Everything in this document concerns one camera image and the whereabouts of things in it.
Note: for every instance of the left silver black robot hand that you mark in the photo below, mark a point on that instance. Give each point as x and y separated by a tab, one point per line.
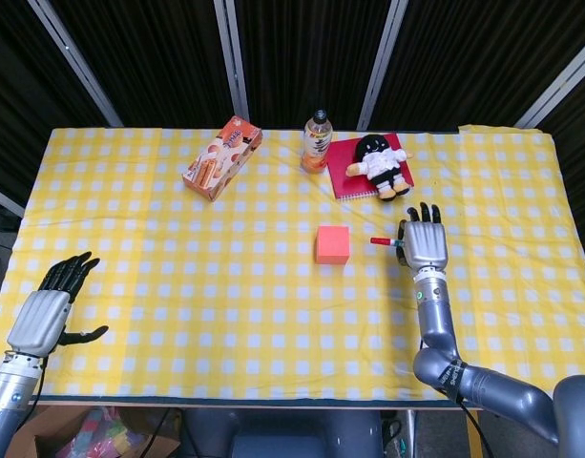
36	324

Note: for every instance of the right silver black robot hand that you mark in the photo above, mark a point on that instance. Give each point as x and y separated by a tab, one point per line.
423	245

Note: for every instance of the red and white marker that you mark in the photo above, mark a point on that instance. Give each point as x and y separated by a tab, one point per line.
380	240

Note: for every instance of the pink cube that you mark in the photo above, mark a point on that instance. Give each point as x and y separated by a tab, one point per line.
332	245

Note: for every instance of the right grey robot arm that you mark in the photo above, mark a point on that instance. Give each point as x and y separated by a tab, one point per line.
435	315

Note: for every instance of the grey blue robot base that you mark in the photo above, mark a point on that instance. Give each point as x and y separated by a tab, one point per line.
282	434

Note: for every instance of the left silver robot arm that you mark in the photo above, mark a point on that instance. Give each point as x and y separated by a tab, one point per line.
8	396

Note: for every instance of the black white plush doll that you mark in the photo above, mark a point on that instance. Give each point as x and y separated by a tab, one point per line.
380	162

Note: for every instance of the brown cardboard box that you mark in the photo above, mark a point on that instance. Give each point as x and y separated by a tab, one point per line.
39	434

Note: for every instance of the red spiral notebook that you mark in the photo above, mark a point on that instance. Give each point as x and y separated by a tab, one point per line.
342	164

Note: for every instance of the colourful foam blocks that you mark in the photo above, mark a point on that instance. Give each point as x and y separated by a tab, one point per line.
106	436

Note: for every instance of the orange tea bottle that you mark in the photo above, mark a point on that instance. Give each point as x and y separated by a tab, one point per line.
316	143

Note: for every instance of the yellow checked tablecloth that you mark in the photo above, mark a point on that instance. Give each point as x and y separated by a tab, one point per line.
225	310

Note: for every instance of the orange snack box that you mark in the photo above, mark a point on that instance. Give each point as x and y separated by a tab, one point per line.
220	160

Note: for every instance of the aluminium frame post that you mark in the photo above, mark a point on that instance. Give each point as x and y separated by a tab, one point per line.
554	90
72	57
380	67
6	200
232	67

